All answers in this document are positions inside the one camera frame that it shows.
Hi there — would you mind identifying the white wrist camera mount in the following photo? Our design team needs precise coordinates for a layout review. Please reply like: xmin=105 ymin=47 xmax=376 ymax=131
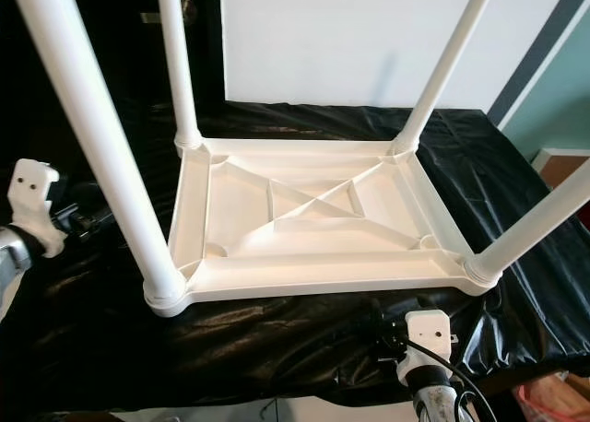
xmin=395 ymin=309 xmax=453 ymax=386
xmin=7 ymin=157 xmax=67 ymax=257

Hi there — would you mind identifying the black plastic table cover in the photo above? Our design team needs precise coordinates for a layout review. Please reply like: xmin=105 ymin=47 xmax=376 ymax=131
xmin=0 ymin=104 xmax=590 ymax=418

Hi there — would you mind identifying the pink plastic bag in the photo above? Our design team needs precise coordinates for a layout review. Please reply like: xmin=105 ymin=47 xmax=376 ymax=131
xmin=516 ymin=371 xmax=590 ymax=422

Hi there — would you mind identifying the black door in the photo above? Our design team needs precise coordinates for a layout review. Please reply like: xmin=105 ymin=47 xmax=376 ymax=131
xmin=0 ymin=0 xmax=227 ymax=257

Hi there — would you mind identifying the dark grey wall trim strip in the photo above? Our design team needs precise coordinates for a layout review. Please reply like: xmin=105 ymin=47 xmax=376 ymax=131
xmin=484 ymin=0 xmax=590 ymax=128

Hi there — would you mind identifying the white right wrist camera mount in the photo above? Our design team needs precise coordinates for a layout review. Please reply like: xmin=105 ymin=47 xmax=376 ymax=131
xmin=395 ymin=309 xmax=453 ymax=386

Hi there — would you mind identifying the brown and white flat board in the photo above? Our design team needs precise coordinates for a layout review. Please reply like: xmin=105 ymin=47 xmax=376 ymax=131
xmin=535 ymin=148 xmax=590 ymax=188

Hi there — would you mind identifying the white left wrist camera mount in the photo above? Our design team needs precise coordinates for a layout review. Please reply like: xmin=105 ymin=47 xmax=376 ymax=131
xmin=7 ymin=157 xmax=67 ymax=257

